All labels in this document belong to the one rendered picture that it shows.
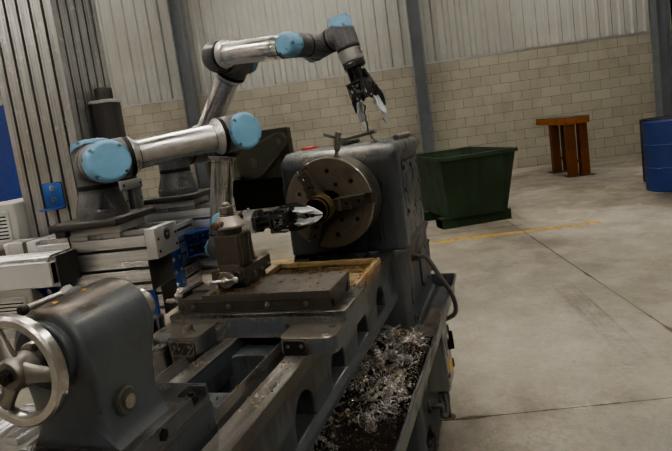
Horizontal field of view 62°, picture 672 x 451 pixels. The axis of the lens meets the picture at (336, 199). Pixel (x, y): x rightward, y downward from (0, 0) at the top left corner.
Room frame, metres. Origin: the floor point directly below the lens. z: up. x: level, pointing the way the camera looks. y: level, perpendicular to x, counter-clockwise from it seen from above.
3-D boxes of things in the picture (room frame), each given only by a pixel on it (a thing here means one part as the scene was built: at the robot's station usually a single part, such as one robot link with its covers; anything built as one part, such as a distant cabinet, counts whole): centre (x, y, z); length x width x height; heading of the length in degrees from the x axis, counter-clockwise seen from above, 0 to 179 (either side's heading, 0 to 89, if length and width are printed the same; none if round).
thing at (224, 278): (1.42, 0.27, 0.99); 0.20 x 0.10 x 0.05; 162
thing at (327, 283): (1.37, 0.22, 0.95); 0.43 x 0.17 x 0.05; 72
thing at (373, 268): (1.66, 0.10, 0.89); 0.36 x 0.30 x 0.04; 72
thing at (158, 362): (1.25, 0.45, 0.84); 0.04 x 0.04 x 0.10; 72
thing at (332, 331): (1.32, 0.22, 0.90); 0.47 x 0.30 x 0.06; 72
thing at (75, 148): (1.68, 0.70, 1.33); 0.13 x 0.12 x 0.14; 34
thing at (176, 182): (2.17, 0.60, 1.21); 0.15 x 0.15 x 0.10
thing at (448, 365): (2.24, -0.36, 0.41); 0.34 x 0.17 x 0.82; 162
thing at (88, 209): (1.69, 0.71, 1.21); 0.15 x 0.15 x 0.10
